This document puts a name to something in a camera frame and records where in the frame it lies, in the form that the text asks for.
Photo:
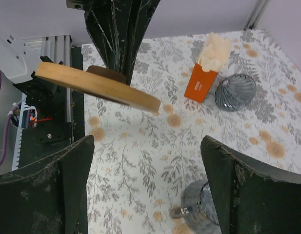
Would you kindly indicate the grey glass carafe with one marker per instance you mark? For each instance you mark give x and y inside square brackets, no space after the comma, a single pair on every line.
[198,209]

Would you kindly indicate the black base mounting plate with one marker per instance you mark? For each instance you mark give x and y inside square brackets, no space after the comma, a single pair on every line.
[51,118]

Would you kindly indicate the stack of white paper filters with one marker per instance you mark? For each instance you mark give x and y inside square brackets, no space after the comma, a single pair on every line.
[215,53]

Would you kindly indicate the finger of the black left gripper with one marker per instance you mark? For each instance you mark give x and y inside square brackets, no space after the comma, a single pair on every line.
[99,27]
[133,18]

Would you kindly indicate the aluminium frame post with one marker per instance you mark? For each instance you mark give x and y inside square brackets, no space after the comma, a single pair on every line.
[256,14]

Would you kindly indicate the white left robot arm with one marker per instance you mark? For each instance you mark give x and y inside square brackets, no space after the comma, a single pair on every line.
[116,28]

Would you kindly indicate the round wooden dripper stand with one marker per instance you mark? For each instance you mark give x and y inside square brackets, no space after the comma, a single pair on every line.
[97,86]

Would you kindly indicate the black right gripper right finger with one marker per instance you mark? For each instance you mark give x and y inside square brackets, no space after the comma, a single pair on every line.
[250,196]

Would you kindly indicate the grey glass dripper cone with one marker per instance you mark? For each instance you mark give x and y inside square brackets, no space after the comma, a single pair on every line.
[235,92]

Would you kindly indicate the orange black coffee filter box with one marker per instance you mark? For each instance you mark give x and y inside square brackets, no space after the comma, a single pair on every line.
[199,84]

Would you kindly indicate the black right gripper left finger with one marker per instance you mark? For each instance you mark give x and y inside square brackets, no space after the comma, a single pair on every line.
[48,196]

